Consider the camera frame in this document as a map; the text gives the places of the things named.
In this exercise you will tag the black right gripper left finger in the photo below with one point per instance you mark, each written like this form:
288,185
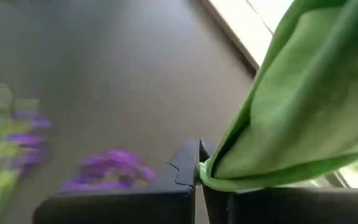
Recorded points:
120,205

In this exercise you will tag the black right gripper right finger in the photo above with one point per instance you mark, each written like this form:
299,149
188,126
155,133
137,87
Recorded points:
291,207

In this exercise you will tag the purple artificial flower bunch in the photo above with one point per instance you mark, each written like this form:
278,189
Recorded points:
20,140
117,168

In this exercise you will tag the pink artificial tulip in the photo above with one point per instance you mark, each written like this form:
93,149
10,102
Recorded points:
306,109

